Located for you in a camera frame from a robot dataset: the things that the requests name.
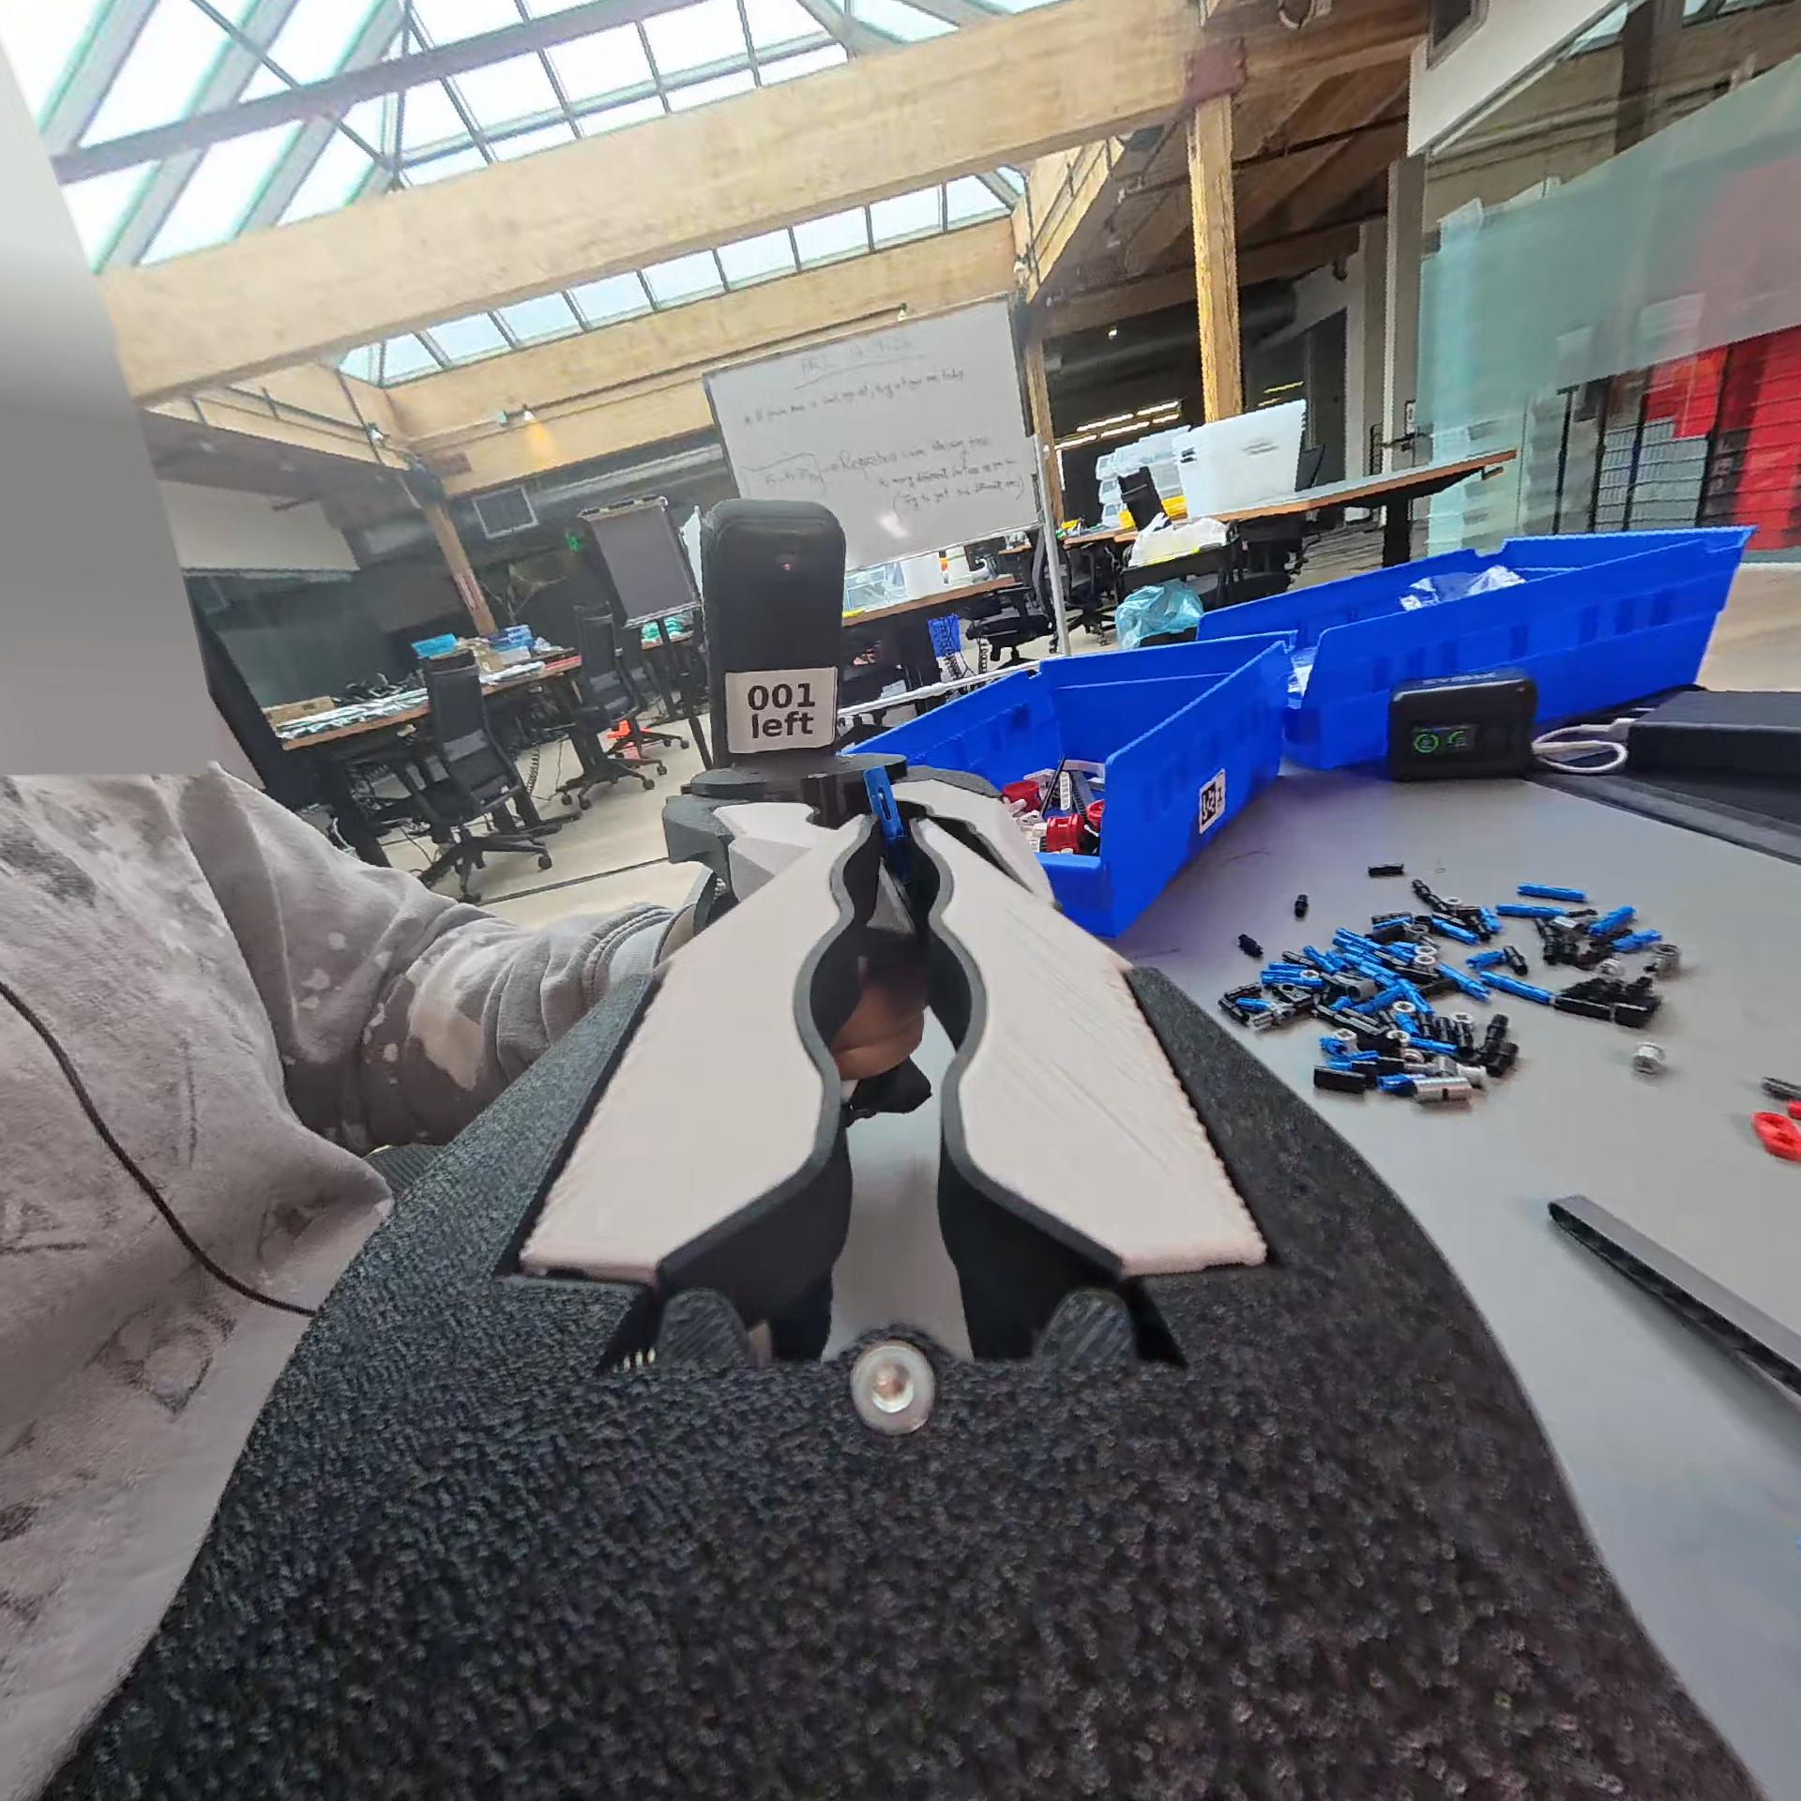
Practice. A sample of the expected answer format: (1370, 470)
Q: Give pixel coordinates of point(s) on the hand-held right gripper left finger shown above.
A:
(675, 1124)

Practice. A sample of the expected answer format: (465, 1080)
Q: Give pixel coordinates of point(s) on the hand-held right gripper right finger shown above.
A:
(1111, 1124)

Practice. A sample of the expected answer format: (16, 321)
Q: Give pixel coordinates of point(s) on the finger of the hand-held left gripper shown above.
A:
(766, 844)
(999, 844)

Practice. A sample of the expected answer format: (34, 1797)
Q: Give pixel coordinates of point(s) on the blue technic pin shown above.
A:
(884, 815)

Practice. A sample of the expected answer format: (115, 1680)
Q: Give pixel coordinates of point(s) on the grey desk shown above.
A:
(1408, 1268)

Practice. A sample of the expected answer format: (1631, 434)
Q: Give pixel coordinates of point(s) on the wooden top office desk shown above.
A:
(351, 725)
(1337, 488)

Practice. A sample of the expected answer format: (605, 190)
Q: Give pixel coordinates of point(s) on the red plastic toy parts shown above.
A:
(1075, 829)

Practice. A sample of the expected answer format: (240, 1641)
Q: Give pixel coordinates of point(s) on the dark display board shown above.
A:
(643, 560)

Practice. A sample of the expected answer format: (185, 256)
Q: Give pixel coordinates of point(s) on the blue bin with square sticker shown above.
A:
(1170, 844)

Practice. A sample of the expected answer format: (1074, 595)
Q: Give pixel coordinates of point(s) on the black office chair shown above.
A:
(471, 759)
(605, 689)

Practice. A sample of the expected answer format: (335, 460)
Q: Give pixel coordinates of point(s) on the teal plastic bag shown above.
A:
(1160, 617)

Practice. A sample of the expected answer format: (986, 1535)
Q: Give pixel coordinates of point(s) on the pile of blue black pins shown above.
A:
(1408, 999)

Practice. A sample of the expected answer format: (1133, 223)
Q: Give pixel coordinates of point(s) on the white plastic bag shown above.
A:
(1175, 544)

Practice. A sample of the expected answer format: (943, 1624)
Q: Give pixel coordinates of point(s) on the stack of clear plastic boxes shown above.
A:
(1123, 479)

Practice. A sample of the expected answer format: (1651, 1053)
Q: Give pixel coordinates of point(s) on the white plastic storage box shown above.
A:
(1245, 460)

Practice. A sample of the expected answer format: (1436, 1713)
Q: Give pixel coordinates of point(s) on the black power bank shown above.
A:
(1464, 704)

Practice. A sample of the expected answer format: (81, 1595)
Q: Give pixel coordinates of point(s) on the clear plastic bag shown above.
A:
(1464, 582)

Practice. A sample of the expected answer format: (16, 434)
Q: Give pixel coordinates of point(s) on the blue storage bin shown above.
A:
(1549, 662)

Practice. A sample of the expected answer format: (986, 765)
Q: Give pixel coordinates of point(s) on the partly built toy chassis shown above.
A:
(1672, 1288)

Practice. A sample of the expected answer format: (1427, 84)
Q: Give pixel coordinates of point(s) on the pile of red white parts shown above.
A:
(1781, 1134)

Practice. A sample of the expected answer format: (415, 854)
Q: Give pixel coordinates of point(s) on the black power adapter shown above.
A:
(1717, 737)

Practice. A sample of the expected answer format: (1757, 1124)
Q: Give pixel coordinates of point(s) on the stack of red crates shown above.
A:
(1742, 420)

